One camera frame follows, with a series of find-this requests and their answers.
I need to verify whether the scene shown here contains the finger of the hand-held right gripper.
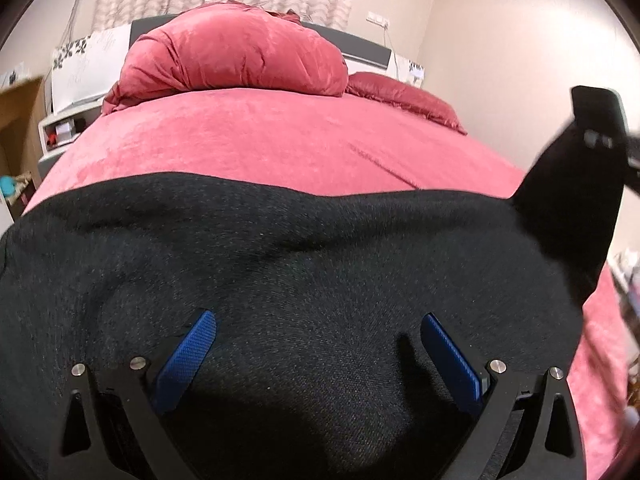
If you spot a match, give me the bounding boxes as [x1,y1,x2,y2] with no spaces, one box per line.
[571,86,630,161]
[625,132,640,176]

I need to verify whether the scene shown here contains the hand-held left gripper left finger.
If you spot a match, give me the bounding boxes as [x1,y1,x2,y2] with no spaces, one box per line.
[57,310,217,480]

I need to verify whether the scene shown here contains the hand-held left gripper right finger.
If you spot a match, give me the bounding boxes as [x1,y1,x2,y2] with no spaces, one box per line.
[421,312,587,480]

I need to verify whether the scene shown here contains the black knitted garment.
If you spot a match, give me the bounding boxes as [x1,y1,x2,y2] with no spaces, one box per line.
[0,120,626,480]

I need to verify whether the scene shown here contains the pink ruffled pillow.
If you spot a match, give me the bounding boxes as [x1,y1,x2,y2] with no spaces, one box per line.
[346,71,468,136]

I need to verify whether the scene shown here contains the pink plush bed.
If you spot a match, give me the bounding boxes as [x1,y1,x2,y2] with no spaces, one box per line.
[22,85,636,471]

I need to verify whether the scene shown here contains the grey bed headboard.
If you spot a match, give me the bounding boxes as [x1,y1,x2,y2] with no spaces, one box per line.
[129,16,392,72]

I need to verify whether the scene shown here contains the wooden cabinet with white doors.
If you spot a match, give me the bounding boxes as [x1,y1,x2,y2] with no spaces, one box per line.
[0,76,47,221]

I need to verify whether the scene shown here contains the folded pink duvet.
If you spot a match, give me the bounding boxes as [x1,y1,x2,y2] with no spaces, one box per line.
[101,1,349,116]

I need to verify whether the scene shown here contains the white charging cable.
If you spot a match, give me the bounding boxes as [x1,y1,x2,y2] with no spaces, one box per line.
[382,22,401,81]

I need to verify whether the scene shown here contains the hanging white cable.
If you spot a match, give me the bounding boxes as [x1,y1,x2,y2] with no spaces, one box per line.
[62,0,88,46]

